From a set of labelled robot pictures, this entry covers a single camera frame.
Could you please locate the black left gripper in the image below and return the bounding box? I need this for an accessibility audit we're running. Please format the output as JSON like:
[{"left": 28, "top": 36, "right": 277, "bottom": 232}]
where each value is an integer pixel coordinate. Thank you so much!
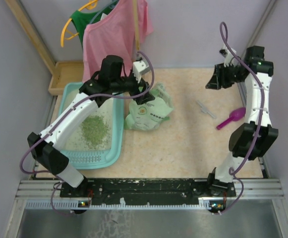
[{"left": 112, "top": 69, "right": 156, "bottom": 105}]

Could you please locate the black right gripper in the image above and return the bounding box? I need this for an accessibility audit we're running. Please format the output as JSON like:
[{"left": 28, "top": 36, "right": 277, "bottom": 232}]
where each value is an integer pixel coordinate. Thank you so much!
[{"left": 205, "top": 62, "right": 243, "bottom": 90}]

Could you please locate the green cat litter bag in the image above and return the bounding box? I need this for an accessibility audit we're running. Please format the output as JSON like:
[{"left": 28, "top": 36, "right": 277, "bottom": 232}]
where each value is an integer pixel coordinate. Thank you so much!
[{"left": 124, "top": 82, "right": 174, "bottom": 131}]

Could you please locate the grey plastic bag clip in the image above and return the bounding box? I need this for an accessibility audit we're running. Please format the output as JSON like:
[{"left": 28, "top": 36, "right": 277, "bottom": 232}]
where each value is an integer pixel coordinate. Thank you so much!
[{"left": 196, "top": 100, "right": 217, "bottom": 119}]

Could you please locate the magenta litter scoop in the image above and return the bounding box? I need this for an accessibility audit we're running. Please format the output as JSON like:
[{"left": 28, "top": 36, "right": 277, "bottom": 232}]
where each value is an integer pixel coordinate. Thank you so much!
[{"left": 216, "top": 107, "right": 246, "bottom": 130}]

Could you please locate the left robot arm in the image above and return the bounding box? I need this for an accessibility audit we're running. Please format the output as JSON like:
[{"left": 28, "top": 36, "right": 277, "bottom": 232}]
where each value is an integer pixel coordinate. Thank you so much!
[{"left": 25, "top": 51, "right": 154, "bottom": 197}]

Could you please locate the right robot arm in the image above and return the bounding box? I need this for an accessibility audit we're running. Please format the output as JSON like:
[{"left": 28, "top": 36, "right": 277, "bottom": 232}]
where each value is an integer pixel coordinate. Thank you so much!
[{"left": 206, "top": 46, "right": 279, "bottom": 196}]

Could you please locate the green litter pellet pile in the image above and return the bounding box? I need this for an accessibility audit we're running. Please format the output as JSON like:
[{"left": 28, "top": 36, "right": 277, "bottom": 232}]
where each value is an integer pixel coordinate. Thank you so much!
[{"left": 81, "top": 116, "right": 109, "bottom": 149}]

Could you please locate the teal plastic litter box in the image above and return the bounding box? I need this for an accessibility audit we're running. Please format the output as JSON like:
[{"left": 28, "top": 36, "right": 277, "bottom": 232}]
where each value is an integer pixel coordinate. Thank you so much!
[{"left": 57, "top": 82, "right": 125, "bottom": 170}]

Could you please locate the pink t-shirt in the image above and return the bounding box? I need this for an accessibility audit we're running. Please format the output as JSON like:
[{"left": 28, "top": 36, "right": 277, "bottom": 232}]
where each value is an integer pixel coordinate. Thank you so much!
[{"left": 81, "top": 0, "right": 154, "bottom": 82}]

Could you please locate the wooden clothes rack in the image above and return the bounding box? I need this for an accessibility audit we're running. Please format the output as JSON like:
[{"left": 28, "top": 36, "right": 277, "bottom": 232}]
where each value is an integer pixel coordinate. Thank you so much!
[{"left": 7, "top": 0, "right": 147, "bottom": 95}]

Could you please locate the blue grey clothes hanger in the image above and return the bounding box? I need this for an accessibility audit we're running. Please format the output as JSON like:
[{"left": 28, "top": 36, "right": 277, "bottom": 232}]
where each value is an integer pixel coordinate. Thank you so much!
[{"left": 89, "top": 0, "right": 119, "bottom": 24}]

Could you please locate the green shirt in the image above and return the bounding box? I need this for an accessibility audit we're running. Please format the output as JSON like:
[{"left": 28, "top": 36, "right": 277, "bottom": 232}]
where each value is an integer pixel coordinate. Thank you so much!
[{"left": 69, "top": 6, "right": 115, "bottom": 48}]

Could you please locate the yellow clothes hanger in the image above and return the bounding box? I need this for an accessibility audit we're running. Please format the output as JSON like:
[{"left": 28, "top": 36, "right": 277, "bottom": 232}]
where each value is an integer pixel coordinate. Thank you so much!
[{"left": 60, "top": 0, "right": 99, "bottom": 48}]

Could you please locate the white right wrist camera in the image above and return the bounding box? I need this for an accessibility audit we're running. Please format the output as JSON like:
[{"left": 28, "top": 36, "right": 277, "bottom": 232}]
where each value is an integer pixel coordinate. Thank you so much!
[{"left": 219, "top": 45, "right": 238, "bottom": 67}]

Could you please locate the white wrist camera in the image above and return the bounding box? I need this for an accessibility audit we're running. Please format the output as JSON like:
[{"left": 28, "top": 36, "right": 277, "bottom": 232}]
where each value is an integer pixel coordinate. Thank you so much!
[
  {"left": 219, "top": 45, "right": 238, "bottom": 67},
  {"left": 132, "top": 59, "right": 151, "bottom": 83}
]

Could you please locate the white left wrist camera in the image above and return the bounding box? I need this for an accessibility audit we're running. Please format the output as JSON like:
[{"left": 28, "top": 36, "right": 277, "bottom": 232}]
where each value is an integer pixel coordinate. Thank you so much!
[{"left": 132, "top": 59, "right": 151, "bottom": 83}]

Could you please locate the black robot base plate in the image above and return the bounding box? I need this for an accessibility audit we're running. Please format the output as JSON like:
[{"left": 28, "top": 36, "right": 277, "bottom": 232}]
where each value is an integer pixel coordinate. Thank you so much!
[{"left": 60, "top": 178, "right": 236, "bottom": 206}]

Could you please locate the grey slotted cable duct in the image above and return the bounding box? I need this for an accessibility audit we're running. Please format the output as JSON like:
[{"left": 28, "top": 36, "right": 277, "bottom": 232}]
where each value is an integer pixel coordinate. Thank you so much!
[{"left": 25, "top": 198, "right": 222, "bottom": 211}]

